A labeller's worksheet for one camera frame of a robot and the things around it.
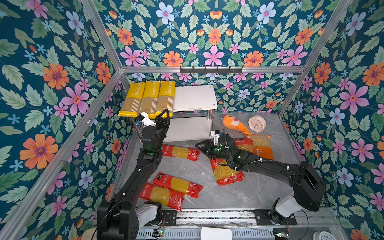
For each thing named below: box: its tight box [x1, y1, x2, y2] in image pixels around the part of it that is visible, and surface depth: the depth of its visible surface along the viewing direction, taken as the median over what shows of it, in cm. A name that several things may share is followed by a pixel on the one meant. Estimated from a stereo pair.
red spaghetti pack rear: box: [162, 144, 201, 161], surface depth 97 cm
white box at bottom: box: [200, 227, 233, 240], surface depth 66 cm
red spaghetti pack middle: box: [152, 172, 204, 198], surface depth 84 cm
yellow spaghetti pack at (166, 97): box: [155, 80, 176, 118], surface depth 78 cm
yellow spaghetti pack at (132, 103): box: [118, 82, 146, 118], surface depth 78 cm
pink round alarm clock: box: [248, 115, 267, 133], surface depth 107 cm
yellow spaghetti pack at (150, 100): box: [141, 80, 161, 119], surface depth 80 cm
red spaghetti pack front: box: [139, 183, 186, 211], surface depth 80 cm
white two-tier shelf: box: [163, 85, 218, 143], surface depth 84 cm
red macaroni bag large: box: [209, 158, 245, 186], surface depth 86 cm
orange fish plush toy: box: [222, 114, 251, 136], surface depth 107 cm
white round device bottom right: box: [312, 231, 336, 240], surface depth 67 cm
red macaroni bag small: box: [234, 137, 254, 153], surface depth 97 cm
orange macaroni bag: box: [244, 134, 275, 161], surface depth 99 cm
